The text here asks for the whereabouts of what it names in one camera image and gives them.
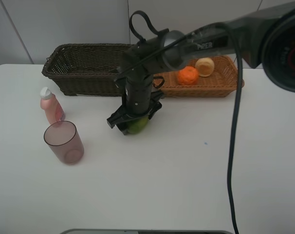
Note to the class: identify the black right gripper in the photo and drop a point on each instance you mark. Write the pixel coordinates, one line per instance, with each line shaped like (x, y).
(139, 99)

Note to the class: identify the green lime fruit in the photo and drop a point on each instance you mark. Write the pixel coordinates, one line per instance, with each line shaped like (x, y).
(136, 126)

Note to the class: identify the orange mandarin fruit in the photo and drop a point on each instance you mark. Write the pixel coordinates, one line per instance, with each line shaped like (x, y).
(188, 76)

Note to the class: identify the translucent pink plastic cup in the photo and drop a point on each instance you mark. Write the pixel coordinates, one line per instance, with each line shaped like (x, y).
(63, 139)

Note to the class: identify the pink bottle white cap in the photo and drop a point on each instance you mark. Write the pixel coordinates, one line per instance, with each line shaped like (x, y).
(51, 106)

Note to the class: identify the pale peach fruit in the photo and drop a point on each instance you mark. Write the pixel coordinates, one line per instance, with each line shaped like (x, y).
(205, 67)

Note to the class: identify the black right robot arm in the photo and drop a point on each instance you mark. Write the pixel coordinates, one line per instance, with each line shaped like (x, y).
(265, 37)

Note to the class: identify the dark brown wicker basket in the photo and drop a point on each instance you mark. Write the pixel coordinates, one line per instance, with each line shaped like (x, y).
(85, 69)

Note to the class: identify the orange wicker basket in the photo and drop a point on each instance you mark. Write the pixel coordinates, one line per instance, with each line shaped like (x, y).
(219, 84)

